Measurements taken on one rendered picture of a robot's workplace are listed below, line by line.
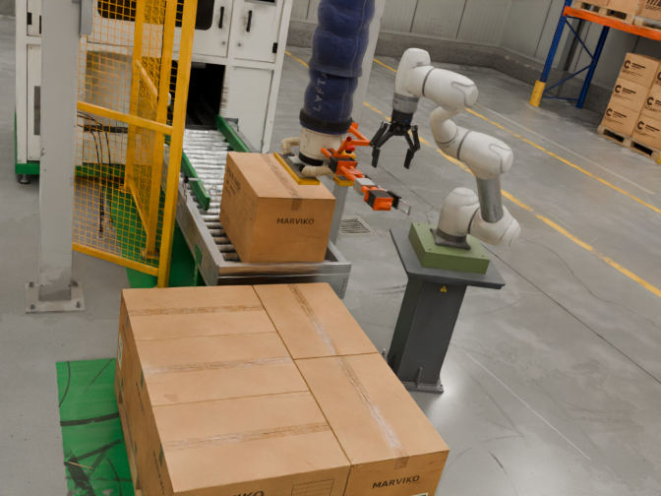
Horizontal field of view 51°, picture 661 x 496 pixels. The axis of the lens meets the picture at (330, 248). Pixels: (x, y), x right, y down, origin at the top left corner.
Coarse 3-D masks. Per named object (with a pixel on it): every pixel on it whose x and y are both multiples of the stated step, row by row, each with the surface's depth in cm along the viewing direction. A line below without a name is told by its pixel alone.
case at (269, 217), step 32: (256, 160) 366; (224, 192) 375; (256, 192) 326; (288, 192) 334; (320, 192) 342; (224, 224) 375; (256, 224) 329; (288, 224) 335; (320, 224) 342; (256, 256) 337; (288, 256) 344; (320, 256) 351
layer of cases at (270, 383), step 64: (128, 320) 287; (192, 320) 293; (256, 320) 303; (320, 320) 313; (128, 384) 288; (192, 384) 255; (256, 384) 263; (320, 384) 270; (384, 384) 278; (192, 448) 226; (256, 448) 232; (320, 448) 238; (384, 448) 244; (448, 448) 251
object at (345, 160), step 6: (330, 156) 284; (336, 156) 286; (342, 156) 288; (348, 156) 289; (330, 162) 286; (336, 162) 280; (342, 162) 280; (348, 162) 281; (354, 162) 282; (330, 168) 284; (336, 168) 281; (348, 168) 282; (336, 174) 282; (342, 174) 283
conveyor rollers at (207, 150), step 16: (192, 144) 496; (208, 144) 501; (224, 144) 507; (192, 160) 464; (208, 160) 469; (224, 160) 474; (208, 176) 444; (192, 192) 416; (208, 192) 420; (208, 224) 380; (224, 240) 367; (224, 256) 351
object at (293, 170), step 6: (276, 156) 314; (282, 156) 312; (282, 162) 307; (288, 162) 306; (288, 168) 301; (294, 168) 301; (300, 168) 299; (294, 174) 296; (300, 174) 296; (300, 180) 291; (306, 180) 292; (312, 180) 294; (318, 180) 295
